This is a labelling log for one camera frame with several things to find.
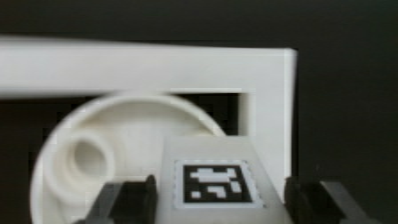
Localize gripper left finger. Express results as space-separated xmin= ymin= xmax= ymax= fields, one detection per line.
xmin=77 ymin=175 xmax=159 ymax=224

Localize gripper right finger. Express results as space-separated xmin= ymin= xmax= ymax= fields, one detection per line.
xmin=285 ymin=177 xmax=381 ymax=224

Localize white stool leg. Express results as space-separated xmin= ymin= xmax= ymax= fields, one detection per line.
xmin=157 ymin=137 xmax=294 ymax=224

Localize white U-shaped fence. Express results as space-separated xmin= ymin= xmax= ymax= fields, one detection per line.
xmin=0 ymin=35 xmax=297 ymax=186

